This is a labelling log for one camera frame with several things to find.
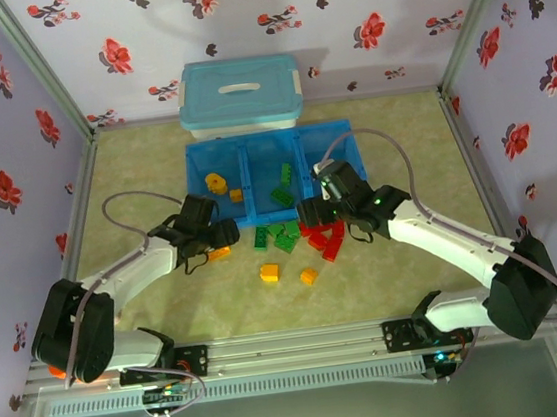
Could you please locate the long green lego brick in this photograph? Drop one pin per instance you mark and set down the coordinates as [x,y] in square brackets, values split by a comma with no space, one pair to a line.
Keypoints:
[282,196]
[285,173]

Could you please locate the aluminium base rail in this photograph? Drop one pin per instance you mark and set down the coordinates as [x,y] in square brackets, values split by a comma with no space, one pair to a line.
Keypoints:
[294,350]

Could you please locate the blue plastic sorting bin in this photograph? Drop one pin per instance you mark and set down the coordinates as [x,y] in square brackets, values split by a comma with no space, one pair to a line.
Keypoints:
[203,162]
[265,162]
[341,136]

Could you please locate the long yellow lego brick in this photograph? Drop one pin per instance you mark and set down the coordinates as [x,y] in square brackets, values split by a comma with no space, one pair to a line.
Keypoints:
[219,253]

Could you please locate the yellow square lego brick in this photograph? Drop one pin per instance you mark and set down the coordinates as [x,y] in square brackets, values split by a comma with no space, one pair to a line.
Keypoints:
[270,273]
[309,276]

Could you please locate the yellow rounded lego brick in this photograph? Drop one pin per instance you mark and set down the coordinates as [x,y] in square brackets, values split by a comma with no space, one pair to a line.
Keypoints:
[211,179]

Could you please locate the aluminium table edge rail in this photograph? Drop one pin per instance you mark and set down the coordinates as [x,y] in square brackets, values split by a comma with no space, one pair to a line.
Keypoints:
[84,170]
[458,127]

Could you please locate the long red lego brick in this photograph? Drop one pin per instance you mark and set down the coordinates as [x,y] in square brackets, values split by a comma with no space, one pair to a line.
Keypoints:
[333,250]

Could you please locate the light blue lidded storage box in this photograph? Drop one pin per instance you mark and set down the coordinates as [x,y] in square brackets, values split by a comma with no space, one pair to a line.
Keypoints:
[240,94]

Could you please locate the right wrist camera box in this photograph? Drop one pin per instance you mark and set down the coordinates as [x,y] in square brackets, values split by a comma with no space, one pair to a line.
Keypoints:
[340,178]

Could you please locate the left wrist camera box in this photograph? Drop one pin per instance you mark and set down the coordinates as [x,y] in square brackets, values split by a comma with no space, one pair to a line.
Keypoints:
[199,208]

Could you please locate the aluminium frame post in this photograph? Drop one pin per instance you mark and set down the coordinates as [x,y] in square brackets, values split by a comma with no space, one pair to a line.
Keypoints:
[41,69]
[476,20]

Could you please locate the orange plastic cylinder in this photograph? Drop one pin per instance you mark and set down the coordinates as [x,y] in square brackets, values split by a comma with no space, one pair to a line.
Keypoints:
[55,372]

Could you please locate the small orange lego brick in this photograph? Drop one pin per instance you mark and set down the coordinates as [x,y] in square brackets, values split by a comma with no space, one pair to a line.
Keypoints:
[236,195]
[222,187]

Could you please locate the base controller board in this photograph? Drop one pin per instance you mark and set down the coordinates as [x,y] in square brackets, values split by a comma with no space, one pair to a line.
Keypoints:
[444,361]
[164,395]

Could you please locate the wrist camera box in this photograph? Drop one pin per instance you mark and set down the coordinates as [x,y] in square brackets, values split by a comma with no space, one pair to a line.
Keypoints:
[340,178]
[199,208]

